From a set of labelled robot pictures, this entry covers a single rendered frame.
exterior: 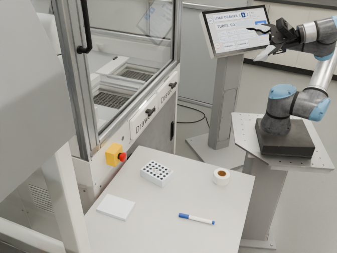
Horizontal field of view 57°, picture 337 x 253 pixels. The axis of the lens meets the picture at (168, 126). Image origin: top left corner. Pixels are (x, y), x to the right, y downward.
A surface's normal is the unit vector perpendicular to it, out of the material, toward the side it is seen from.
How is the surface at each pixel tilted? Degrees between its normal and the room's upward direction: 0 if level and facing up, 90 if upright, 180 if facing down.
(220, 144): 90
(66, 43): 90
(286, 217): 0
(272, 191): 90
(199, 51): 90
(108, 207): 0
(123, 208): 0
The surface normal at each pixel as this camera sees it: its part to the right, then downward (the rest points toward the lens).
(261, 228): -0.10, 0.56
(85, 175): -0.36, 0.52
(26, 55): 0.88, -0.08
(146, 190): 0.02, -0.82
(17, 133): 0.93, 0.22
